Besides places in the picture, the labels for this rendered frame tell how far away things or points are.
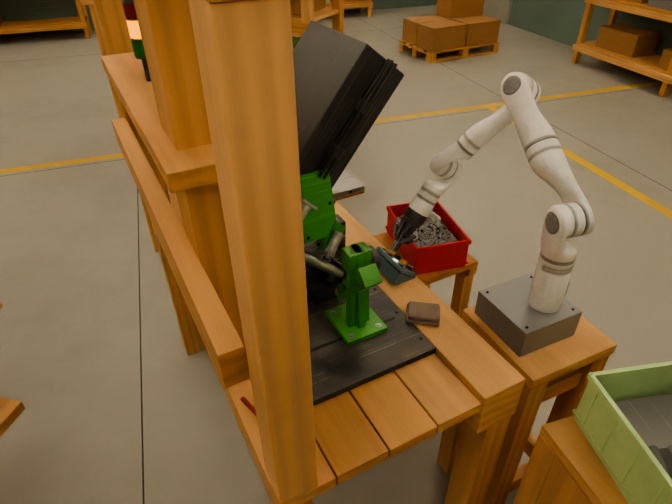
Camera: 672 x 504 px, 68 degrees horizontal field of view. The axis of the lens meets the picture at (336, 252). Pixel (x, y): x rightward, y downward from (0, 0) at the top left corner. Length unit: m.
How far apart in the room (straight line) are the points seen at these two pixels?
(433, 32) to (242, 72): 6.89
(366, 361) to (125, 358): 1.70
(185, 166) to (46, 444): 1.89
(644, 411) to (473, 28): 6.76
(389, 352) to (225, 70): 1.01
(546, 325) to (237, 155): 1.12
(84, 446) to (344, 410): 1.50
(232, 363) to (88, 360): 2.01
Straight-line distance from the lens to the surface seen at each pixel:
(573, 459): 1.47
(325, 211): 1.53
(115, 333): 3.01
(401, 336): 1.47
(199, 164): 0.96
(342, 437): 1.28
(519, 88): 1.58
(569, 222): 1.41
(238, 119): 0.61
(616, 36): 7.61
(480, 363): 1.44
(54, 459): 2.59
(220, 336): 0.96
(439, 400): 1.36
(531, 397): 1.59
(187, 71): 0.99
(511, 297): 1.60
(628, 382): 1.52
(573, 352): 1.63
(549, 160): 1.48
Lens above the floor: 1.94
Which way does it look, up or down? 36 degrees down
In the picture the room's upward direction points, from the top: 1 degrees counter-clockwise
